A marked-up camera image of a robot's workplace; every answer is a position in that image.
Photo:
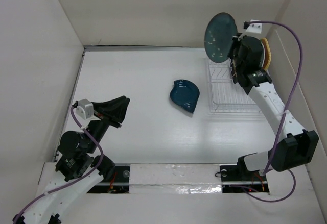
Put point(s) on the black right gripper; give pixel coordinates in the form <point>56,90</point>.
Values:
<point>239,42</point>

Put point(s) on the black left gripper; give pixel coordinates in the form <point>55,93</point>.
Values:
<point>114,109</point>

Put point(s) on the blue-grey blossom round plate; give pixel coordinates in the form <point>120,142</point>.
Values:
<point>218,38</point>

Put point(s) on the orange woven square plate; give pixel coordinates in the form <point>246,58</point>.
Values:
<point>267,54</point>

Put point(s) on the dark blue leaf-shaped dish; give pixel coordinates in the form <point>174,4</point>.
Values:
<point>185,94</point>

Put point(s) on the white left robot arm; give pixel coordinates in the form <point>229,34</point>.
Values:
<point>82,163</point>

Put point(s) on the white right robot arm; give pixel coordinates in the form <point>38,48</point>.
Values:
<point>294,145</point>

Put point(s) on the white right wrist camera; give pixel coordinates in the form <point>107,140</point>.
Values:
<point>252,27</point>

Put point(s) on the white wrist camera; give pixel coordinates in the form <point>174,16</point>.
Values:
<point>252,27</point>
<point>84,109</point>

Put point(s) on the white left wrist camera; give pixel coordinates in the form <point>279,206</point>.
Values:
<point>84,109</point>

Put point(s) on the white wire dish rack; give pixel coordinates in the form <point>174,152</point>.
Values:
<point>224,95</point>

